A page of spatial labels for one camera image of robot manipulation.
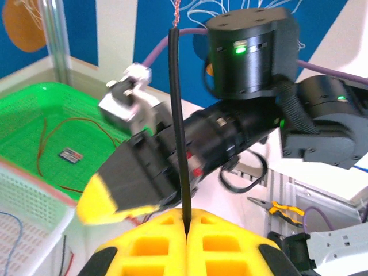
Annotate aluminium corner post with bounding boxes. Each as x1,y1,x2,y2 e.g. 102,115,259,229
40,0,71,84

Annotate small black red card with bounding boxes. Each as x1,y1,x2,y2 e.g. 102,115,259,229
59,148,84,165

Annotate thin blue cable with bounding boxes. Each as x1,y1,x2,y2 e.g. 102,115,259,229
0,211,24,276

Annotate aluminium frame rail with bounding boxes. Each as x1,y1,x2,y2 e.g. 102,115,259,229
266,168,363,231

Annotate white plastic basket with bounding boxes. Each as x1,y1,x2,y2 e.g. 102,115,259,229
0,156,87,276

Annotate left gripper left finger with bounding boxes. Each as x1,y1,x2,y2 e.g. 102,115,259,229
77,208,189,276

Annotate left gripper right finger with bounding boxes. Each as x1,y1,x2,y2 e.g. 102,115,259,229
186,208,302,276

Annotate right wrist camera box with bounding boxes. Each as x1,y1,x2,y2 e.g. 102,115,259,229
98,63,170,136

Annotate thin red cable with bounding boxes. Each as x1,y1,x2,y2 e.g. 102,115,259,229
66,251,75,275
126,214,150,228
36,117,122,195

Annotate thin black cable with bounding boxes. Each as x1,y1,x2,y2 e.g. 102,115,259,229
59,235,67,275
167,0,193,234

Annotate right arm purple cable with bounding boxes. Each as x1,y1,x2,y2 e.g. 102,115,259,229
142,27,368,231

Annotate yellow handled pliers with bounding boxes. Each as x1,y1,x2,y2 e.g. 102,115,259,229
247,196,306,228

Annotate green plastic basket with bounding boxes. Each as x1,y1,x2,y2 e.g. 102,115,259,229
0,82,132,202

